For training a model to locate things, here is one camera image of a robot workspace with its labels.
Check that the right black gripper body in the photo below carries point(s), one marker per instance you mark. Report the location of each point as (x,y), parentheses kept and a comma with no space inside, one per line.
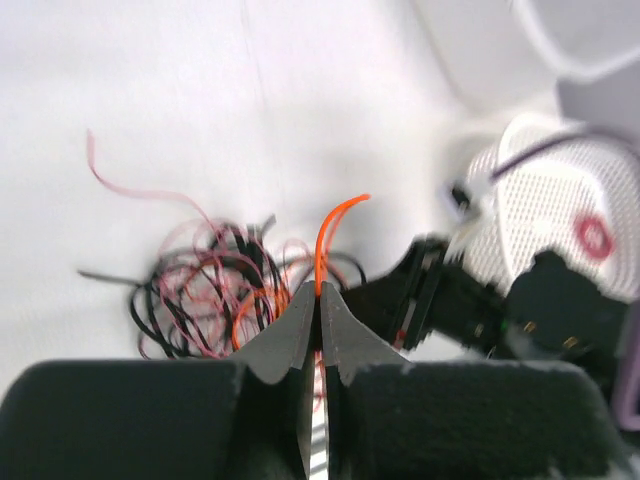
(425,293)

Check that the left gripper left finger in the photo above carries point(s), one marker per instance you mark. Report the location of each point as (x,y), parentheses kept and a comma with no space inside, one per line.
(271,434)

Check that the deep white plastic tub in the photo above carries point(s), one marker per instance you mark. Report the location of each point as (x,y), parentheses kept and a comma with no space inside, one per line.
(581,40)

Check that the perforated white plastic basket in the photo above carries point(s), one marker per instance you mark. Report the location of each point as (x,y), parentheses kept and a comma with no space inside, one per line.
(566,186)

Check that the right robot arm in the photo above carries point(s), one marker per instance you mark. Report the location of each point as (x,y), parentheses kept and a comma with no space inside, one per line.
(550,312)

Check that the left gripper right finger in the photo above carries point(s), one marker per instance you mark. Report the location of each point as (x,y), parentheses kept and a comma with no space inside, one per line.
(366,397)

